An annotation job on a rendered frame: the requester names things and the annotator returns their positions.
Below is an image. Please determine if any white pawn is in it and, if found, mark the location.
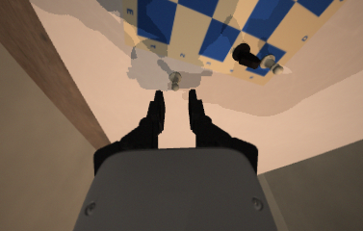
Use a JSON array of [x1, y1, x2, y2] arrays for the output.
[[169, 72, 181, 91], [259, 55, 284, 75]]

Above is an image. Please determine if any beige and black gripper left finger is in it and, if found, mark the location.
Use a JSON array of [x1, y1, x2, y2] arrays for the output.
[[93, 90, 166, 176]]

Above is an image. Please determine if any blue and tan chessboard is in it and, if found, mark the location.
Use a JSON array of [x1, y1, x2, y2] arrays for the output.
[[122, 0, 347, 86]]

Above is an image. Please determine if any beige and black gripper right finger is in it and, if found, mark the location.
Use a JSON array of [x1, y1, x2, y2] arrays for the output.
[[188, 90, 258, 175]]

